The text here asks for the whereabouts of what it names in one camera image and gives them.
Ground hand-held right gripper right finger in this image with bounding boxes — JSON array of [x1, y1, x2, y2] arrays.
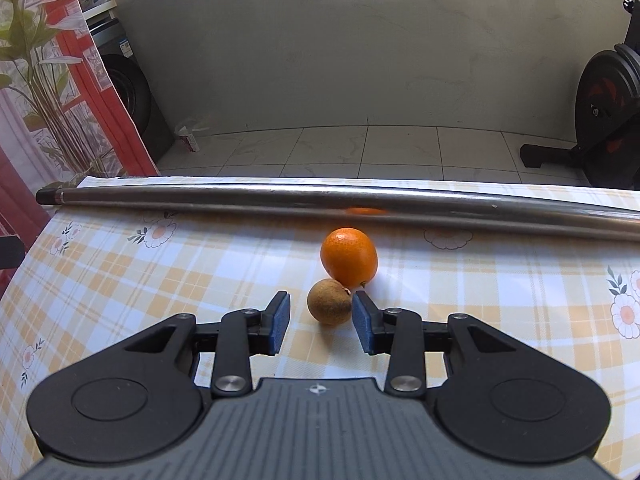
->
[[351, 290, 522, 397]]

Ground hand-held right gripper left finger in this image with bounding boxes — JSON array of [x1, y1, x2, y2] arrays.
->
[[119, 290, 292, 400]]

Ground brown longan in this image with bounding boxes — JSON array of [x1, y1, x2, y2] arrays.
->
[[307, 278, 354, 327]]

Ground small orange with stem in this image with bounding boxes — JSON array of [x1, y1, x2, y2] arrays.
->
[[320, 227, 378, 288]]

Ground long metal pole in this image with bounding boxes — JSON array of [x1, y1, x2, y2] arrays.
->
[[36, 184, 640, 241]]

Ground small crumpled carton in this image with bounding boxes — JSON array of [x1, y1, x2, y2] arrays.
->
[[175, 122, 211, 153]]

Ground grey washing machine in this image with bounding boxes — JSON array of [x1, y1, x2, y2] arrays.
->
[[85, 0, 173, 161]]

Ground black block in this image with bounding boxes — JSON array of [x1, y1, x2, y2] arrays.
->
[[0, 236, 22, 270]]

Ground black exercise bike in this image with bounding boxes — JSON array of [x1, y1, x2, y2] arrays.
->
[[520, 0, 640, 188]]

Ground printed wall tapestry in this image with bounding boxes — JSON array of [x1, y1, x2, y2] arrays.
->
[[0, 0, 161, 291]]

